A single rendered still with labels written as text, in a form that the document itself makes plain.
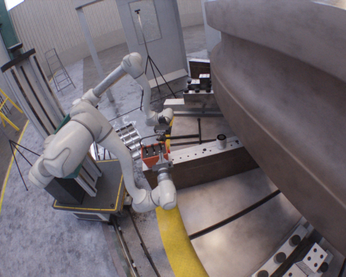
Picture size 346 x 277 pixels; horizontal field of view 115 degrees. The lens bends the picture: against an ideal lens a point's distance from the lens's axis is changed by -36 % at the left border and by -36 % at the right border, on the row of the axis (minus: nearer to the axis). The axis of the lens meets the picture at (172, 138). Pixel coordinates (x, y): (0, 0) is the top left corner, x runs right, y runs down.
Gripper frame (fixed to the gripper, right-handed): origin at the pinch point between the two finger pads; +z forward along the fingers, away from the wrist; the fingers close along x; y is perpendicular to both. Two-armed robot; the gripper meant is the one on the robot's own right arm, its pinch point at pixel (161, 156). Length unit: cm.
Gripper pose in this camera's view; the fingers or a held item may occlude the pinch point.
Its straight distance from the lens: 115.9
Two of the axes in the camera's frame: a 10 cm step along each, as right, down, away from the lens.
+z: -1.5, -6.5, 7.5
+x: -9.7, 2.3, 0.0
